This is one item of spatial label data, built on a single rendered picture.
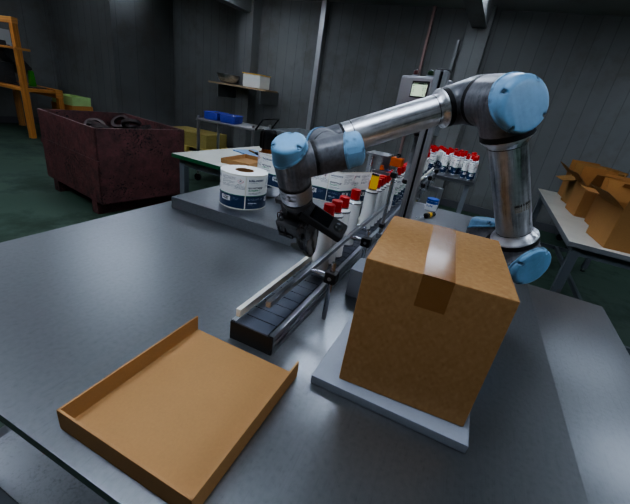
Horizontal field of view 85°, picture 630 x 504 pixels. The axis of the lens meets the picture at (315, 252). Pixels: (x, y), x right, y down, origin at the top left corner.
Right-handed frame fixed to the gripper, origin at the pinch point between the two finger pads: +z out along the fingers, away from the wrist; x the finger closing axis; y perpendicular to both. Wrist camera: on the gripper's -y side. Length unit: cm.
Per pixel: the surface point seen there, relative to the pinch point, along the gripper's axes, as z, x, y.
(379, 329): -16.8, 22.5, -25.9
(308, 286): 4.8, 7.5, -1.9
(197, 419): -14, 48, -3
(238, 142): 327, -428, 409
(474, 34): 129, -522, 14
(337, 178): 27, -61, 20
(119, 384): -15, 50, 13
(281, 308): -2.1, 19.4, -1.3
